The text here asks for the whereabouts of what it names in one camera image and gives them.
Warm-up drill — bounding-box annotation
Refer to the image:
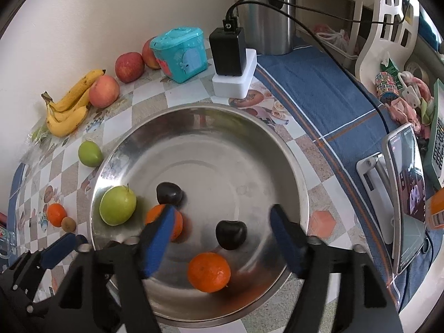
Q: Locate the pale pink apple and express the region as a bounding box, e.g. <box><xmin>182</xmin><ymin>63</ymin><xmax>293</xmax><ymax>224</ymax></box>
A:
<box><xmin>89</xmin><ymin>75</ymin><xmax>120</xmax><ymax>108</ymax></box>

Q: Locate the banana bunch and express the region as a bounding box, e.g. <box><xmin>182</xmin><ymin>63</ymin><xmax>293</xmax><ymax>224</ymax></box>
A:
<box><xmin>41</xmin><ymin>69</ymin><xmax>106</xmax><ymax>138</ymax></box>

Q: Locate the dark plum bottom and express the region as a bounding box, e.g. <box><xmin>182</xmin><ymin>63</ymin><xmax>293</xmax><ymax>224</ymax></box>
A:
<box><xmin>215</xmin><ymin>220</ymin><xmax>248</xmax><ymax>250</ymax></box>

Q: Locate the round green apple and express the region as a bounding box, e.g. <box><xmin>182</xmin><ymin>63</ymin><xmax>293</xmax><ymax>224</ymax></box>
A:
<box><xmin>99</xmin><ymin>186</ymin><xmax>137</xmax><ymax>226</ymax></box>

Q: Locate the dark plum top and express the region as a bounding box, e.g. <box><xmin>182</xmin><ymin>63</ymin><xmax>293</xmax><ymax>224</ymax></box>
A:
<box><xmin>156</xmin><ymin>182</ymin><xmax>184</xmax><ymax>206</ymax></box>

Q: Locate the white wooden chair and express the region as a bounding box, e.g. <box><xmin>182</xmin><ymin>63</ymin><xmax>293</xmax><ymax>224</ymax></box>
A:
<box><xmin>347</xmin><ymin>0</ymin><xmax>420</xmax><ymax>93</ymax></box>

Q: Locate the right red apple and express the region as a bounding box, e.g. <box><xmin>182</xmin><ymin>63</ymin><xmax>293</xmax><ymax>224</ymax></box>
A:
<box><xmin>142</xmin><ymin>38</ymin><xmax>160</xmax><ymax>70</ymax></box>

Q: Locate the pointed green mango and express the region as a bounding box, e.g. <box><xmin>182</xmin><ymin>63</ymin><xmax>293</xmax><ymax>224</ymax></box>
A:
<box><xmin>78</xmin><ymin>141</ymin><xmax>104</xmax><ymax>168</ymax></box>

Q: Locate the orange tangerine top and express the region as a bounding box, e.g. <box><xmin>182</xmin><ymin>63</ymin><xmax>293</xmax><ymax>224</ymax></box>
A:
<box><xmin>47</xmin><ymin>203</ymin><xmax>67</xmax><ymax>228</ymax></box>

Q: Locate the dark plum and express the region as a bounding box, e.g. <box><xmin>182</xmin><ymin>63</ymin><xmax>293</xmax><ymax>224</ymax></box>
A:
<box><xmin>156</xmin><ymin>182</ymin><xmax>184</xmax><ymax>206</ymax></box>
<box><xmin>215</xmin><ymin>220</ymin><xmax>248</xmax><ymax>250</ymax></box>

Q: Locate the glass mug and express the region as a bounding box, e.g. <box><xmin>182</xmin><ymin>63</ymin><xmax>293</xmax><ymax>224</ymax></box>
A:
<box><xmin>0</xmin><ymin>226</ymin><xmax>17</xmax><ymax>259</ymax></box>

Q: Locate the steel thermos jug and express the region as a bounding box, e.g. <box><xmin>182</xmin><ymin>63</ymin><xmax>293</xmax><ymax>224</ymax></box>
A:
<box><xmin>236</xmin><ymin>0</ymin><xmax>296</xmax><ymax>55</ymax></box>

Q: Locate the blue plaid tablecloth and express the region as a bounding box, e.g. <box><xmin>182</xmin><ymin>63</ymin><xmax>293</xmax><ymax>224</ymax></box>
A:
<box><xmin>255</xmin><ymin>40</ymin><xmax>443</xmax><ymax>309</ymax></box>

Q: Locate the orange tangerine bottom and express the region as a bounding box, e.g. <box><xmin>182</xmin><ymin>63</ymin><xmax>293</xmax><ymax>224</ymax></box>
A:
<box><xmin>187</xmin><ymin>252</ymin><xmax>231</xmax><ymax>293</ymax></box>

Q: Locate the orange tangerine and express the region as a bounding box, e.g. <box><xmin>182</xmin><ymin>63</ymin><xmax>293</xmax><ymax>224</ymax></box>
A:
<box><xmin>145</xmin><ymin>204</ymin><xmax>184</xmax><ymax>241</ymax></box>
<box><xmin>187</xmin><ymin>252</ymin><xmax>231</xmax><ymax>293</ymax></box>
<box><xmin>47</xmin><ymin>203</ymin><xmax>67</xmax><ymax>228</ymax></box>

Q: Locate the red apple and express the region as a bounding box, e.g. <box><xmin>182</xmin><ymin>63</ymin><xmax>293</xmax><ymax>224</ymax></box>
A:
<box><xmin>114</xmin><ymin>52</ymin><xmax>145</xmax><ymax>84</ymax></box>
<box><xmin>142</xmin><ymin>38</ymin><xmax>160</xmax><ymax>70</ymax></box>

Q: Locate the black charger on white base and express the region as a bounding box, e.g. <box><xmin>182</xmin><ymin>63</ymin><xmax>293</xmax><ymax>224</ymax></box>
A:
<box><xmin>209</xmin><ymin>17</ymin><xmax>257</xmax><ymax>99</ymax></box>

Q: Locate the large steel plate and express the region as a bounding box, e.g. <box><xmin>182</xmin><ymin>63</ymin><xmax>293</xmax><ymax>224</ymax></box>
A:
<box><xmin>90</xmin><ymin>104</ymin><xmax>310</xmax><ymax>328</ymax></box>

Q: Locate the smartphone on stand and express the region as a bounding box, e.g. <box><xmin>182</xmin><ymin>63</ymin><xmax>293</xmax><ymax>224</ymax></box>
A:
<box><xmin>382</xmin><ymin>123</ymin><xmax>426</xmax><ymax>274</ymax></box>

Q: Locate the teal plastic box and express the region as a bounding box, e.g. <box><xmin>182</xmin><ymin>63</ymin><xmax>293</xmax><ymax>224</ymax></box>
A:
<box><xmin>150</xmin><ymin>26</ymin><xmax>208</xmax><ymax>84</ymax></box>

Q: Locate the brown kiwi fruit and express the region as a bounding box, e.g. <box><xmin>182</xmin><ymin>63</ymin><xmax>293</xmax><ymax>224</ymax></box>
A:
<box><xmin>61</xmin><ymin>216</ymin><xmax>77</xmax><ymax>233</ymax></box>

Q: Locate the middle red apple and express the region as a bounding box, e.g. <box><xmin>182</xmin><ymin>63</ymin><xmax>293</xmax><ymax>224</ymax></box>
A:
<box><xmin>114</xmin><ymin>52</ymin><xmax>145</xmax><ymax>84</ymax></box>

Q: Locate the colourful clutter pile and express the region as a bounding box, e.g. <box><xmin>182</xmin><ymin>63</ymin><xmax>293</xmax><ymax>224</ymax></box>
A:
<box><xmin>375</xmin><ymin>54</ymin><xmax>435</xmax><ymax>139</ymax></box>

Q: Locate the black cable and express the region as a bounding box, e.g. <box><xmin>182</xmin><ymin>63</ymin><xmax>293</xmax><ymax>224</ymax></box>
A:
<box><xmin>224</xmin><ymin>0</ymin><xmax>407</xmax><ymax>135</ymax></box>

